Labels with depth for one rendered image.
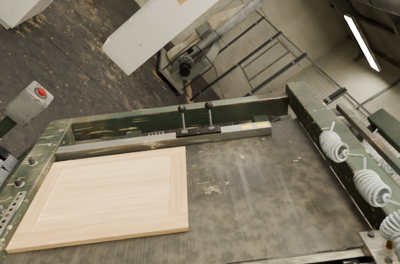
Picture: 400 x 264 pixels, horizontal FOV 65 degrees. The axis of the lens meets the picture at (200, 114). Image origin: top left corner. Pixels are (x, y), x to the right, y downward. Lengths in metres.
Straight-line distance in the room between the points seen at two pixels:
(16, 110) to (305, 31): 9.23
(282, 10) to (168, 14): 5.48
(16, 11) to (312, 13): 8.14
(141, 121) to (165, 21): 3.38
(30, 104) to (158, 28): 3.49
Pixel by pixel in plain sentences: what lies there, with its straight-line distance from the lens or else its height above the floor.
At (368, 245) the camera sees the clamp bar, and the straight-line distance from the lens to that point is 0.91.
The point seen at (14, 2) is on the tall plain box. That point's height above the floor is 0.29.
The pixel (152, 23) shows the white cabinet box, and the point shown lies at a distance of 4.90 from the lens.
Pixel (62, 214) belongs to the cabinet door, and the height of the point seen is 1.01.
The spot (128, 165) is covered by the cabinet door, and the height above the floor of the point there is 1.17.
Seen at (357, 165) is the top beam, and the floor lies 1.88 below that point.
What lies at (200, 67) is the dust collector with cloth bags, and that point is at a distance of 6.61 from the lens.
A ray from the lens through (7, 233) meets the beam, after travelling 1.22.
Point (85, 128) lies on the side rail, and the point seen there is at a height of 0.94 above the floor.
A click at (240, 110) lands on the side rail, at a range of 1.62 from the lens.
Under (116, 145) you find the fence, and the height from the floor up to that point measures 1.13.
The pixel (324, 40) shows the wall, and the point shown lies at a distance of 10.56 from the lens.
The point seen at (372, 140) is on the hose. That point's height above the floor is 1.95.
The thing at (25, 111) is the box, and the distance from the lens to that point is 1.67.
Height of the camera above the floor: 1.84
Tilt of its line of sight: 15 degrees down
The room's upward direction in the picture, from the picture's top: 54 degrees clockwise
